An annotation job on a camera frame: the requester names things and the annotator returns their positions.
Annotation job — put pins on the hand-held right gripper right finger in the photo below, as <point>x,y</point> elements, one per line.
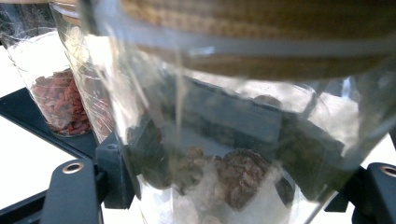
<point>376,193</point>

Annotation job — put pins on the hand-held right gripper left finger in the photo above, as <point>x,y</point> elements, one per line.
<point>74,193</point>

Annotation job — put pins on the glass jar with red berries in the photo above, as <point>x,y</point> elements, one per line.
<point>59,99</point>

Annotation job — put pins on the black metal shelf rack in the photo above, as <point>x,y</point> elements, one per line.
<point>18,109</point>

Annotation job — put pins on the glass jar with dark lumps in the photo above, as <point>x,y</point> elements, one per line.
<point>243,174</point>

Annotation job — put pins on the glass jar with tan contents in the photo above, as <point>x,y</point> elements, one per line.
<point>77,53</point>

